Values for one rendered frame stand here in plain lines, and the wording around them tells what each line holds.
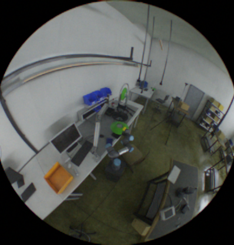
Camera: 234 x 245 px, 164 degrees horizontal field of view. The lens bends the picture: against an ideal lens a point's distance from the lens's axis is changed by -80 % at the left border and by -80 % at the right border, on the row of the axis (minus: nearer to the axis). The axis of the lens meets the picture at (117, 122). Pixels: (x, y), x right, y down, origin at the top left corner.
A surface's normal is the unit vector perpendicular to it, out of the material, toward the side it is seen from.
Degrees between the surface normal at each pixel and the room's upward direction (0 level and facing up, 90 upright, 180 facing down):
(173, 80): 90
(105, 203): 0
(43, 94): 90
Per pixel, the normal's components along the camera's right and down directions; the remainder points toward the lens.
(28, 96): 0.84, 0.41
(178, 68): -0.53, 0.52
